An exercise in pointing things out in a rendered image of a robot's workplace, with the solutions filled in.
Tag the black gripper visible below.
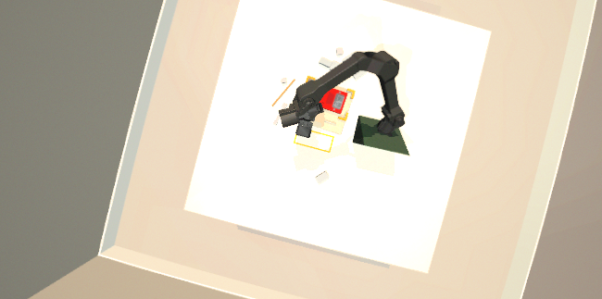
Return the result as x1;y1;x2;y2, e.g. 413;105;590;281
295;119;315;138

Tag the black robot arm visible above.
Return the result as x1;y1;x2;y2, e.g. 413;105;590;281
279;51;405;137

